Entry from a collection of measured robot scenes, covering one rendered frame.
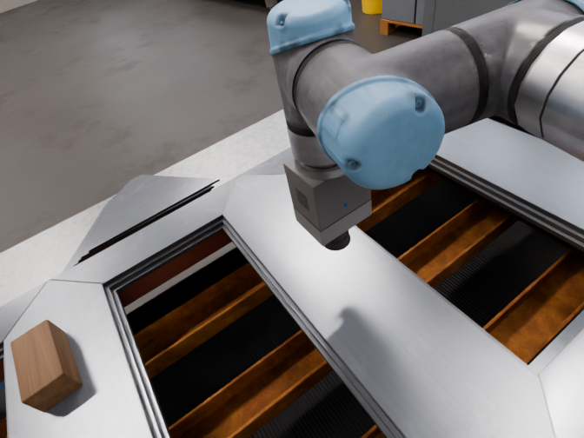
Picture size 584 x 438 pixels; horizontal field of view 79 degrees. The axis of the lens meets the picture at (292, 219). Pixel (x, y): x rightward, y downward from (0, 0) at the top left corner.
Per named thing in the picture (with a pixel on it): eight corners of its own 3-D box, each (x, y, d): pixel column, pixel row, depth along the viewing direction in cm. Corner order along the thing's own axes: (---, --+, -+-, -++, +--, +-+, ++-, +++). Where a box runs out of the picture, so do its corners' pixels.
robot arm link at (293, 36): (277, 30, 26) (251, 3, 32) (300, 150, 34) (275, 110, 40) (374, 1, 27) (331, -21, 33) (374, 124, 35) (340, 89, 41)
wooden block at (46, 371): (30, 355, 60) (9, 341, 56) (65, 331, 62) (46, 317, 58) (44, 414, 52) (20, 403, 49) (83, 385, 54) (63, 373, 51)
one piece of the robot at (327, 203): (323, 97, 45) (334, 192, 56) (263, 128, 42) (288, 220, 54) (378, 126, 38) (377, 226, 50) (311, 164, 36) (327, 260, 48)
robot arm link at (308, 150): (273, 118, 39) (330, 89, 42) (281, 152, 43) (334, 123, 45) (312, 147, 34) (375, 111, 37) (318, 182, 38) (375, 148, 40)
